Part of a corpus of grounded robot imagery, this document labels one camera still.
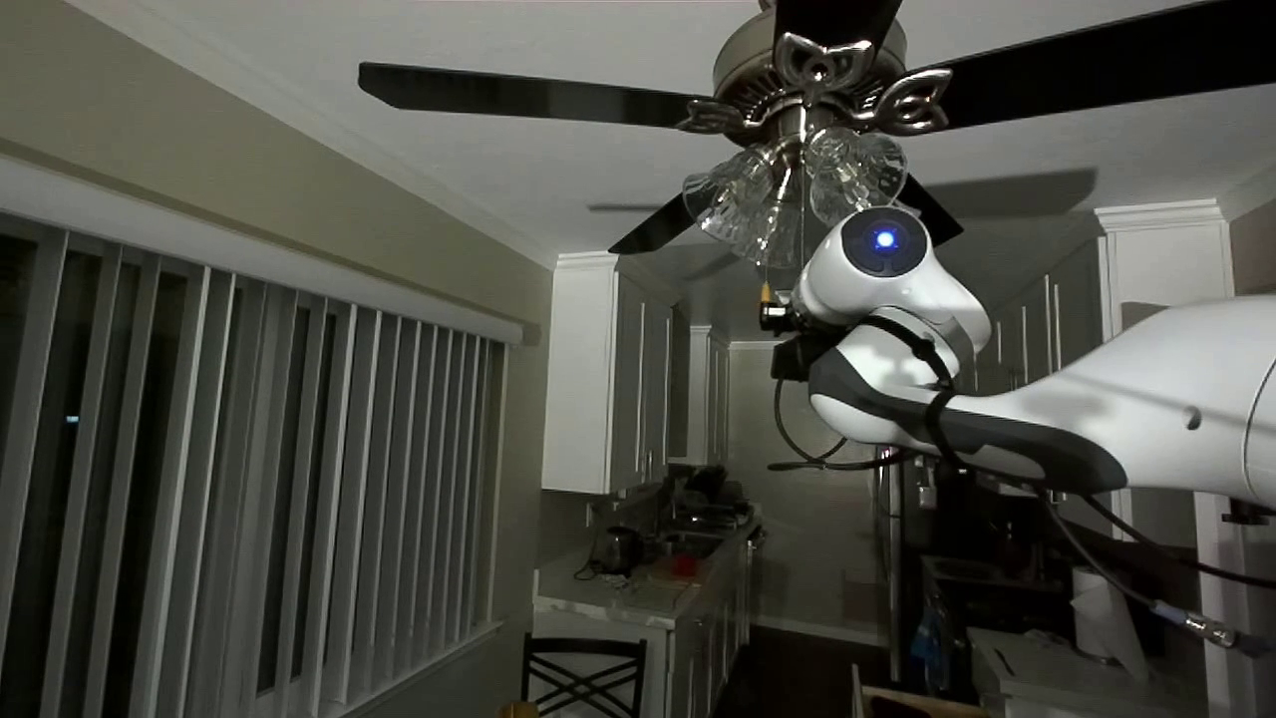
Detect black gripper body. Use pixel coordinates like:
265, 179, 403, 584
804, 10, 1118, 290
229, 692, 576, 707
768, 317, 857, 391

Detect clear glass lamp shade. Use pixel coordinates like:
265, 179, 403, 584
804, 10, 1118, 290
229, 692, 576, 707
679, 147, 796, 269
762, 197, 844, 300
800, 127, 925, 228

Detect long dark fan blade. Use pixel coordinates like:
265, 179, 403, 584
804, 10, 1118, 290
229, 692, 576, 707
356, 62, 709, 137
899, 173, 965, 252
608, 185, 709, 261
768, 0, 909, 54
929, 0, 1276, 137

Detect white upper kitchen cabinet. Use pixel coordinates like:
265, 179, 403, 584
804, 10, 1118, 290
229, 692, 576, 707
540, 246, 625, 498

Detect stainless steel refrigerator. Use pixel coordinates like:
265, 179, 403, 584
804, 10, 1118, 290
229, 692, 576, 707
871, 451, 985, 685

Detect silver ceiling fan motor housing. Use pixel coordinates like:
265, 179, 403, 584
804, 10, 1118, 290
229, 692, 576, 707
679, 0, 959, 145

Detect dark kettle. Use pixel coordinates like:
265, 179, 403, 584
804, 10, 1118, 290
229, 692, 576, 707
588, 524, 651, 579

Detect white kitchen counter unit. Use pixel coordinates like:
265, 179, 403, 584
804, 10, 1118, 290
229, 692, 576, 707
531, 526, 767, 718

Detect wooden chair back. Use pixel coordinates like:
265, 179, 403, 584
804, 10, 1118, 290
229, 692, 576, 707
844, 661, 959, 718

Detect white paper bag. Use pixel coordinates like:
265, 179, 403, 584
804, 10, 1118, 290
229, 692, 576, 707
1066, 562, 1151, 685

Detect white vertical window blinds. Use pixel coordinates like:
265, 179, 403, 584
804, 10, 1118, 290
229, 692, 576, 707
0, 213, 515, 718

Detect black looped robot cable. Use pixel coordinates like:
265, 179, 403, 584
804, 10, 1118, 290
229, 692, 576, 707
762, 377, 909, 481

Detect grey braided robot cable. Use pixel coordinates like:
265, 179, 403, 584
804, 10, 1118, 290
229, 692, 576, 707
1032, 486, 1276, 660

